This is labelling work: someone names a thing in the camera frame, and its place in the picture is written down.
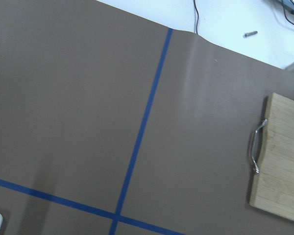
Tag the metal screw on table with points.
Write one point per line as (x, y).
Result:
(248, 34)

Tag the bamboo cutting board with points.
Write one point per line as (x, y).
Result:
(272, 154)

